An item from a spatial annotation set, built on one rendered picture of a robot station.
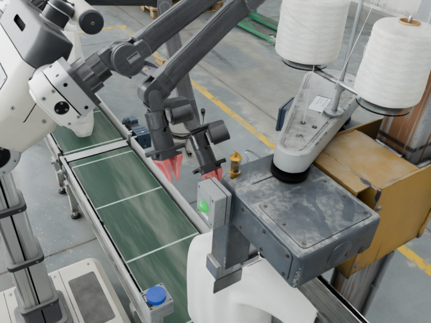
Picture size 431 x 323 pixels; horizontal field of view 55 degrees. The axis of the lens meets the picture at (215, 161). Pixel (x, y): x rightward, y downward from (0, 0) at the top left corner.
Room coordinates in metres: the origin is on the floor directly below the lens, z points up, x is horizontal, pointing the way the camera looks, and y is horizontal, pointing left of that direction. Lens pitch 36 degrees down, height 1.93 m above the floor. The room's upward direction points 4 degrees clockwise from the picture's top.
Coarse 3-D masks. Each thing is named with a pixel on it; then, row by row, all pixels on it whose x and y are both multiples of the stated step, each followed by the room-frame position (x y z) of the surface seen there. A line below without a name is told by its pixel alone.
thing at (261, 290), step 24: (192, 240) 1.06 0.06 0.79; (192, 264) 1.01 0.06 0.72; (264, 264) 0.83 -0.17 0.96; (192, 288) 0.99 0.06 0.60; (240, 288) 0.83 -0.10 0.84; (264, 288) 0.81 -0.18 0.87; (288, 288) 0.74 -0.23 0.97; (192, 312) 0.98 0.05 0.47; (216, 312) 0.84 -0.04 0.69; (240, 312) 0.78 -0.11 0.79; (264, 312) 0.79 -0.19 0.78; (288, 312) 0.72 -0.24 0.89; (312, 312) 0.66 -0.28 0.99
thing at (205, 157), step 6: (198, 150) 1.10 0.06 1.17; (204, 150) 1.10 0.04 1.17; (210, 150) 1.11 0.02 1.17; (198, 156) 1.09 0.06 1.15; (204, 156) 1.08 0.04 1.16; (210, 156) 1.09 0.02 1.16; (204, 162) 1.07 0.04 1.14; (210, 162) 1.07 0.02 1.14; (216, 162) 1.08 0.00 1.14; (222, 162) 1.09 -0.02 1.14; (198, 168) 1.05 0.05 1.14
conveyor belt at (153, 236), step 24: (72, 168) 1.97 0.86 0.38; (96, 168) 1.99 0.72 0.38; (120, 168) 2.00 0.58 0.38; (144, 168) 2.02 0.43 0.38; (96, 192) 1.76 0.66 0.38; (120, 192) 1.78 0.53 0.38; (144, 192) 1.79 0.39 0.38; (96, 216) 1.66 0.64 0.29; (120, 216) 1.59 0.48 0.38; (144, 216) 1.60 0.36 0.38; (168, 216) 1.61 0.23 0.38; (120, 240) 1.42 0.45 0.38; (144, 240) 1.43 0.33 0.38; (168, 240) 1.44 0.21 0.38; (144, 264) 1.28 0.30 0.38; (168, 264) 1.29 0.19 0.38; (144, 288) 1.14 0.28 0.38; (168, 288) 1.15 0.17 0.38
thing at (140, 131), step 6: (126, 120) 2.56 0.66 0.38; (132, 120) 2.50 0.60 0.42; (126, 126) 2.53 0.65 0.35; (132, 126) 2.49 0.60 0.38; (138, 126) 2.47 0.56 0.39; (144, 126) 2.48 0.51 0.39; (132, 132) 2.42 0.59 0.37; (138, 132) 2.40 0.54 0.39; (144, 132) 2.40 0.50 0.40; (138, 138) 2.35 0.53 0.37; (144, 138) 2.38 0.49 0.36; (150, 138) 2.40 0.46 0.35; (144, 144) 2.38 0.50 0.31; (150, 144) 2.40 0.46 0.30
